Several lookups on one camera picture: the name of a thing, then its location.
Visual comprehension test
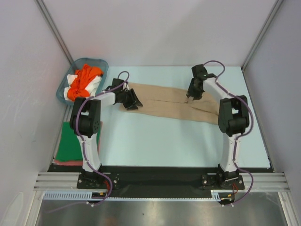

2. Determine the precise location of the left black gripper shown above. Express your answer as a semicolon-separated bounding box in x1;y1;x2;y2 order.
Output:
119;89;143;111

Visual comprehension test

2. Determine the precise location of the beige t shirt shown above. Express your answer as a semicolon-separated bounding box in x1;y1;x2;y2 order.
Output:
129;83;219;125

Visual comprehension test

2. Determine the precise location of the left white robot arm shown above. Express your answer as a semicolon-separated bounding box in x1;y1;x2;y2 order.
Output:
70;78;143;189

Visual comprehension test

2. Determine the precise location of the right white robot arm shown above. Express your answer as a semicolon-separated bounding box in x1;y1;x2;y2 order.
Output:
186;64;253;190

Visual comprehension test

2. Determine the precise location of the white t shirt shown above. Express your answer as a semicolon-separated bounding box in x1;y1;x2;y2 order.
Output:
63;74;102;102

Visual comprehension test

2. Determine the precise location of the orange t shirt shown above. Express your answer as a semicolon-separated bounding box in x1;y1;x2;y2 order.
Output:
66;63;104;102

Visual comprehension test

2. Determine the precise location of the teal plastic laundry basket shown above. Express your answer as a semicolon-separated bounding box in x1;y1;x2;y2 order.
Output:
56;58;109;105

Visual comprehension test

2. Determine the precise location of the green folded t shirt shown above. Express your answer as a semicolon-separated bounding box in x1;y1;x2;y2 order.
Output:
55;120;103;162

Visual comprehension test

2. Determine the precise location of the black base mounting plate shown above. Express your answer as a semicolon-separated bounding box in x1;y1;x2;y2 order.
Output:
47;164;274;199

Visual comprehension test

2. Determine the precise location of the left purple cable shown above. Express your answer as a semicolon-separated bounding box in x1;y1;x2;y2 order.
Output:
46;71;130;212

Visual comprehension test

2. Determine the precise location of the right white cable duct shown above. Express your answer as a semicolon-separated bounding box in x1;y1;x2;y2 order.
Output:
212;190;238;201

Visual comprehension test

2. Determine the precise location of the white cable duct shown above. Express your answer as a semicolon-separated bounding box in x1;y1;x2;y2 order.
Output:
44;191;107;201
212;190;238;201

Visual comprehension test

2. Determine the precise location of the aluminium frame rail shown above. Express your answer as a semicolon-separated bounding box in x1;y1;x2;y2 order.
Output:
34;172;290;192

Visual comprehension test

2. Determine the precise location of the left white cable duct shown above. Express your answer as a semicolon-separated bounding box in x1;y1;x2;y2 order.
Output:
44;191;107;201

